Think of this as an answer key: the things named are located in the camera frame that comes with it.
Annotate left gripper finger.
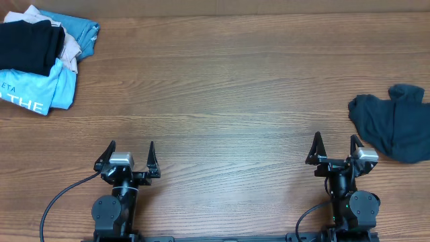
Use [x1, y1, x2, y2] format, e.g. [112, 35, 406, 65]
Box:
[95, 140, 116, 164]
[146, 141, 159, 169]

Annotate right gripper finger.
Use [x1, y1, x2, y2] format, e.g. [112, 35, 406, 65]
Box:
[350, 134, 363, 155]
[306, 131, 327, 161]

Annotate dark teal t-shirt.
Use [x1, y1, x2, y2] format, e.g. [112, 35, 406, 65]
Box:
[348, 84, 429, 163]

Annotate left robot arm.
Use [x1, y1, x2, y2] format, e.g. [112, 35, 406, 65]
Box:
[91, 141, 161, 241]

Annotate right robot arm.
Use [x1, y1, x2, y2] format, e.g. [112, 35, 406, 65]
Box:
[295, 132, 381, 242]

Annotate light blue printed t-shirt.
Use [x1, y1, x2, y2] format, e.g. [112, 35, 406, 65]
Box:
[1, 59, 77, 116]

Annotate folded black garment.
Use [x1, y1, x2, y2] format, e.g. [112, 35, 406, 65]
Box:
[1, 20, 65, 76]

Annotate folded beige garment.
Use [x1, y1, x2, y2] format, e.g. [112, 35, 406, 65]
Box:
[3, 5, 82, 74]

